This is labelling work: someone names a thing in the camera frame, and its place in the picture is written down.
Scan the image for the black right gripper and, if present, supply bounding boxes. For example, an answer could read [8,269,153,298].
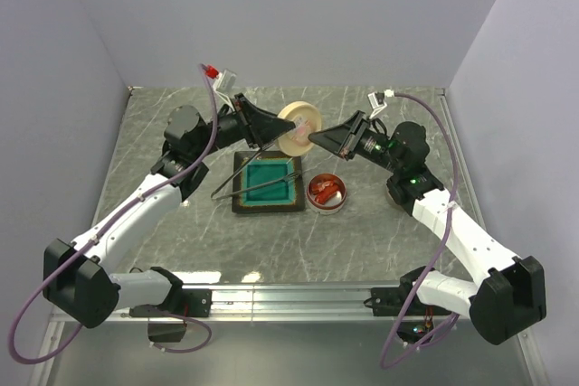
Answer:
[308,110,403,174]

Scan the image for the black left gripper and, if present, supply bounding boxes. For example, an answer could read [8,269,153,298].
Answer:
[194,93,297,159]

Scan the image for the cream round lid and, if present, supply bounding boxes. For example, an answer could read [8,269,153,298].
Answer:
[276,101,322,157]

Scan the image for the orange shrimp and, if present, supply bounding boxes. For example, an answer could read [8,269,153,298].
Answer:
[310,179,335,194]

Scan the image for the steel serving tongs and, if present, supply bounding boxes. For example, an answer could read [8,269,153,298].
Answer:
[211,150,302,205]

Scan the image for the white red-rimmed steel container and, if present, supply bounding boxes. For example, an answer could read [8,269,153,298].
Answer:
[306,173,347,215]

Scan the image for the red sausage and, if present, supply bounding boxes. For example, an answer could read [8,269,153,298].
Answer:
[315,184,339,205]

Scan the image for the brown-rimmed steel container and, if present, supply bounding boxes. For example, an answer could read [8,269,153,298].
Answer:
[384,188,404,212]

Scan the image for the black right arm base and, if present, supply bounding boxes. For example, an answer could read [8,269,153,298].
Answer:
[364,287,451,344]

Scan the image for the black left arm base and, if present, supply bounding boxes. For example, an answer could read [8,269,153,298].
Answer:
[128,288,213,353]

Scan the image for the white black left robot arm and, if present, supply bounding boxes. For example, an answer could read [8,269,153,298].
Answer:
[43,94,295,328]

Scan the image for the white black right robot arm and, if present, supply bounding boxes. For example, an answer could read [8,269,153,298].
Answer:
[309,111,546,345]

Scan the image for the teal square ceramic plate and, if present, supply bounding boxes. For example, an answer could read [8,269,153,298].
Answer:
[232,151,305,214]

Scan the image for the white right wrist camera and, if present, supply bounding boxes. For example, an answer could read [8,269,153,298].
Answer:
[367,89,394,120]

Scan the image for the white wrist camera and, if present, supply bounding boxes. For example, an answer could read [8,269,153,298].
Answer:
[202,64,237,109]
[367,89,394,120]

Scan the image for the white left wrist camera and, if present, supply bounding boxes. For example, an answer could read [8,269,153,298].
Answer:
[202,64,237,109]

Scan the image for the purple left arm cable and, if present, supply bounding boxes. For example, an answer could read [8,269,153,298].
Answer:
[7,63,227,364]

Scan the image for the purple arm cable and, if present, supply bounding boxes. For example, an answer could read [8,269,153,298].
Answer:
[378,90,460,370]
[7,63,227,364]

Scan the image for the aluminium rail frame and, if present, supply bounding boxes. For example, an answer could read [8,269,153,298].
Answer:
[31,283,548,385]

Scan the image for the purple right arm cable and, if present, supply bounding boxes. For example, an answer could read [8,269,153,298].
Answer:
[378,90,460,370]

